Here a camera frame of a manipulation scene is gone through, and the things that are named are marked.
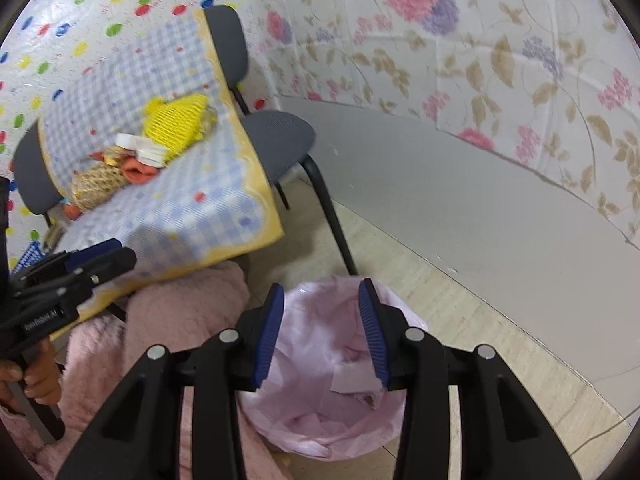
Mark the orange knitted cloth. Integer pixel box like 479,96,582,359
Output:
120,157,160,185

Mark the yellow foam fruit net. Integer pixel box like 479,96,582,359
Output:
142,94,218,164

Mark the pink lined trash bin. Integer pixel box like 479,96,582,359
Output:
240,276,406,462

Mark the person's left hand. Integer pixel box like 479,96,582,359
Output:
0,339,62,413

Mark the blue plastic basket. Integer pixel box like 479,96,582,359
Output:
11,240,44,275

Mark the woven bamboo basket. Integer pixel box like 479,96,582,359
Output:
72,162,129,212

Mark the pink fluffy blanket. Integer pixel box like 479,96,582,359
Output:
0,260,294,480

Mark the blue checkered plastic cloth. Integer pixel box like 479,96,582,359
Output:
37,10,283,321

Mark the grey office chair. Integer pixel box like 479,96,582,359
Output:
13,6,358,275

